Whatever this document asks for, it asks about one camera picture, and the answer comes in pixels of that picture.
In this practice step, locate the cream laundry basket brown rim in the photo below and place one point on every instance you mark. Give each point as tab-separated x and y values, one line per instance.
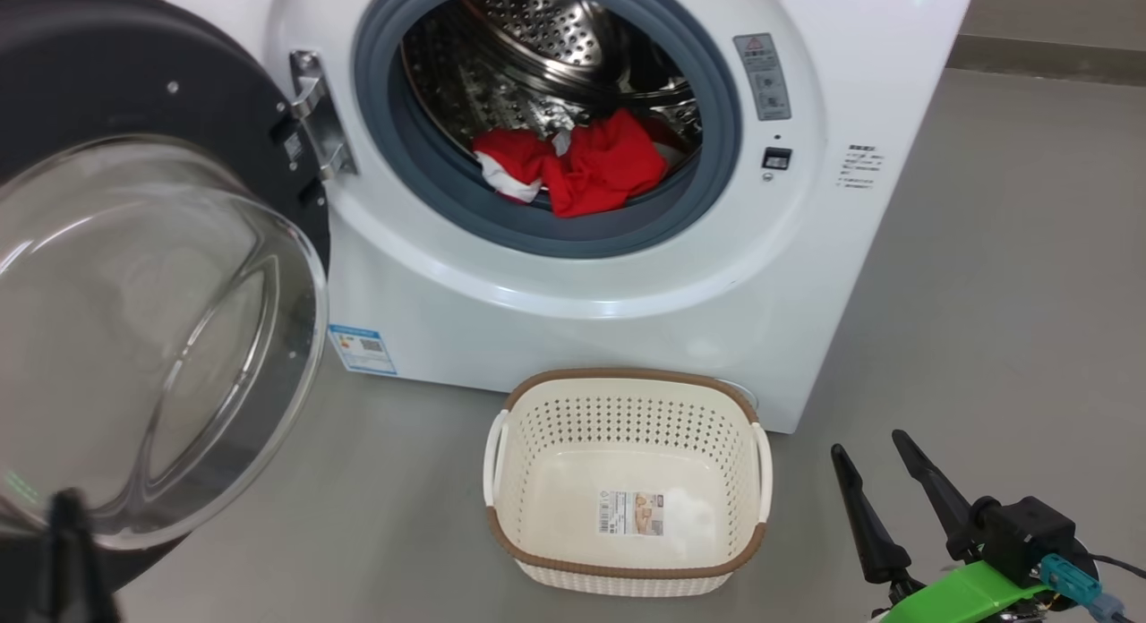
627	399

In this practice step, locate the blue energy label sticker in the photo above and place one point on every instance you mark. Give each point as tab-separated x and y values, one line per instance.
363	350

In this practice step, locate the round drain filter cover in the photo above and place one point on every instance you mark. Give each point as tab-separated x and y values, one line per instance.
741	395

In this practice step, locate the printed product label sticker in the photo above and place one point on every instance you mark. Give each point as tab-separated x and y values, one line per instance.
631	513

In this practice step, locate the metal door hinge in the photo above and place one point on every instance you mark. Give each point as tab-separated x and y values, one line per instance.
318	113

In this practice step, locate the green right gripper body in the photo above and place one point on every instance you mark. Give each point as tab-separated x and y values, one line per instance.
958	596

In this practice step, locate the grey warning sticker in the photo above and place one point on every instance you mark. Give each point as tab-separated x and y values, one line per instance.
763	77

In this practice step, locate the white front-load washing machine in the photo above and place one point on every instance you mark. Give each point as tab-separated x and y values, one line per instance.
582	328

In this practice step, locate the black round glass washer door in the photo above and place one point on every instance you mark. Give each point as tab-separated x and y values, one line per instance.
134	86

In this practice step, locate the red and white garment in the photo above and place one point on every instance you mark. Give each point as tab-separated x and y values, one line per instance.
600	171

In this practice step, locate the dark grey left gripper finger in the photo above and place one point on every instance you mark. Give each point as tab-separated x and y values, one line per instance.
58	569
89	578

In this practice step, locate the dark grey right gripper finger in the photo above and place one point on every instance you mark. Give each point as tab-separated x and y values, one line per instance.
940	502
868	538

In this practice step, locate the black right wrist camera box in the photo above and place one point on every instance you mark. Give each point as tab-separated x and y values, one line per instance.
1030	533

